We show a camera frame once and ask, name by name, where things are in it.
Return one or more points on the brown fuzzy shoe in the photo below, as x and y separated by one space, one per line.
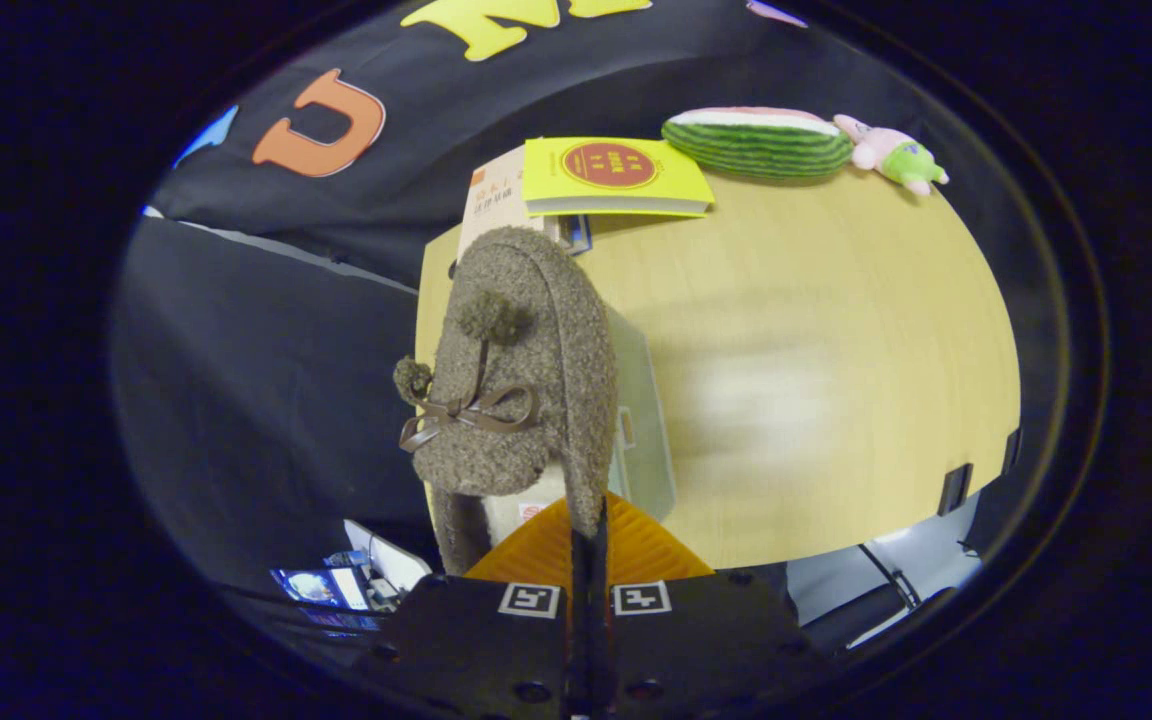
556 300

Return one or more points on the beige book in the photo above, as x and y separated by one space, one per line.
491 205

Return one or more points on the yellow book red circle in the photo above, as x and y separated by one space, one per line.
676 185

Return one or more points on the dark blue book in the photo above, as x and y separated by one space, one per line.
578 235

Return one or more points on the white storage box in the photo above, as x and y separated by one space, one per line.
641 440

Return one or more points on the blue lit screen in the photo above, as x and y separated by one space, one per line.
316 587

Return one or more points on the pink and green plush toy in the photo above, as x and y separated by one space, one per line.
896 155

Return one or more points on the black table bracket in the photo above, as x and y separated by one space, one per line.
956 490
1012 452

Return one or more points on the watermelon slice plush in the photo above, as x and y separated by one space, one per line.
756 150

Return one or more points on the white flat device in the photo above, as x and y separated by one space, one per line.
391 560

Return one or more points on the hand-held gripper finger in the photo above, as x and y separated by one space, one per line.
600 620
579 620

